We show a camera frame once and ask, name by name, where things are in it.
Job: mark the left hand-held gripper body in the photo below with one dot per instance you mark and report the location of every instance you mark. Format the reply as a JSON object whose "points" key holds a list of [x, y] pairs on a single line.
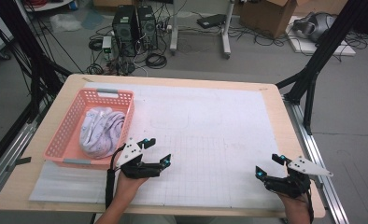
{"points": [[135, 170]]}

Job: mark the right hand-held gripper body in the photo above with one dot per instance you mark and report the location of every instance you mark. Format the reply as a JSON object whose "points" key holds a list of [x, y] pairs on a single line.
{"points": [[292, 186]]}

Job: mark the lilac printed towel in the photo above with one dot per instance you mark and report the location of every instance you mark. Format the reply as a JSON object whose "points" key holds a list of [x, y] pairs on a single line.
{"points": [[101, 133]]}

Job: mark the pink plastic basket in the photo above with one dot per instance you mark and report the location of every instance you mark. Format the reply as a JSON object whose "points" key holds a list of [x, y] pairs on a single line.
{"points": [[70, 124]]}

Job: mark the person's left hand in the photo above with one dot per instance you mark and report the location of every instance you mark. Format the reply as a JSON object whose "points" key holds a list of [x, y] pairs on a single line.
{"points": [[126, 188]]}

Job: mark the person's right hand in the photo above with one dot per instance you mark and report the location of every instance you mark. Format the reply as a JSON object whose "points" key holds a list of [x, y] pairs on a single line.
{"points": [[295, 210]]}

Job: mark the white grid mat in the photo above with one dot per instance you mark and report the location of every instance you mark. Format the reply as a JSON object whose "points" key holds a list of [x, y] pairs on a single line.
{"points": [[210, 130]]}

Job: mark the small white electronics box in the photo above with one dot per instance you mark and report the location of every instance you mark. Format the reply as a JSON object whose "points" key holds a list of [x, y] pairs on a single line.
{"points": [[106, 45]]}

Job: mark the white metal stand leg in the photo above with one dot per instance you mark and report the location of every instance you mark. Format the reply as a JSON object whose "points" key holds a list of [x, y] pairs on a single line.
{"points": [[226, 37], [173, 34]]}

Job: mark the large black computer tower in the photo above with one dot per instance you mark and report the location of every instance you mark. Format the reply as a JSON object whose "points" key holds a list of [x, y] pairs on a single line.
{"points": [[124, 29]]}

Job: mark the slim black computer tower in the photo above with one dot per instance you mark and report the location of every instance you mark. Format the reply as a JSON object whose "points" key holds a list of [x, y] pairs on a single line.
{"points": [[147, 26]]}

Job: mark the white floor board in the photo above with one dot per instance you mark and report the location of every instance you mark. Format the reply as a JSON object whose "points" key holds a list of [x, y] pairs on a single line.
{"points": [[347, 49]]}

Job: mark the teal floor sheet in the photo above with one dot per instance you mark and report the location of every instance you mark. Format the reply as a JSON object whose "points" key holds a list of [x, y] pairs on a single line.
{"points": [[92, 19]]}

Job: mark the flat black device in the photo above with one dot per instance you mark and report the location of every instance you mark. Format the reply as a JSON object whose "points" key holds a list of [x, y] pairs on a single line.
{"points": [[210, 20]]}

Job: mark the grey headset device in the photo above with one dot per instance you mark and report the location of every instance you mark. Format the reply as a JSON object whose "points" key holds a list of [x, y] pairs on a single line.
{"points": [[316, 26]]}

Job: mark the open cardboard box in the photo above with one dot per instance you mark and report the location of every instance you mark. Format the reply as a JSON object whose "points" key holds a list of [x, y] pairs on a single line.
{"points": [[266, 17]]}

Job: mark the clear plastic bag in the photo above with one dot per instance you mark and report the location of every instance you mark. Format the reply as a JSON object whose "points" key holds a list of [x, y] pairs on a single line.
{"points": [[65, 22]]}

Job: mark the round white table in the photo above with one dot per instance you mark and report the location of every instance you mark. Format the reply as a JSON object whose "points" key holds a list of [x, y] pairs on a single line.
{"points": [[48, 6]]}

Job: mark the aluminium frame rail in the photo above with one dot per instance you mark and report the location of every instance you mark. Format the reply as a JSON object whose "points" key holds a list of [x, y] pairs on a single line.
{"points": [[4, 165], [316, 155]]}

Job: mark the black metal frame strut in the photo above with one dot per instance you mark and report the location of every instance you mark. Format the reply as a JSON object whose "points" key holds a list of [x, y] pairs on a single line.
{"points": [[26, 46], [322, 53]]}

